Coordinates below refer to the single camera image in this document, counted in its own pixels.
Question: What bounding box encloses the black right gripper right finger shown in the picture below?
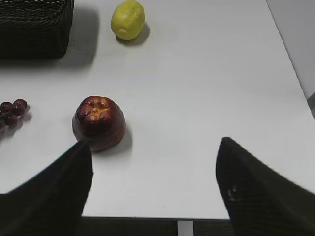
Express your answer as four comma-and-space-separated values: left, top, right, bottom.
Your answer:
216, 137, 315, 236

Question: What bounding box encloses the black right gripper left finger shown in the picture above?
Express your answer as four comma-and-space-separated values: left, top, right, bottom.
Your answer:
0, 141, 93, 236

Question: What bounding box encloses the dark red grape bunch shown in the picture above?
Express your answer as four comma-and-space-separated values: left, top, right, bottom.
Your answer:
0, 99, 28, 129

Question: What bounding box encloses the black wicker basket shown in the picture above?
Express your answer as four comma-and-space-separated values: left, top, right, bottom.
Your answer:
0, 0, 74, 59

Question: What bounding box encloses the dark red apple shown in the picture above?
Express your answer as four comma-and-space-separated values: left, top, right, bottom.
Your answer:
72, 96, 126, 152

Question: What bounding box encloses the yellow lemon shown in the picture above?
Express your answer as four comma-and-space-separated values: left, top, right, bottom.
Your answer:
111, 0, 145, 41

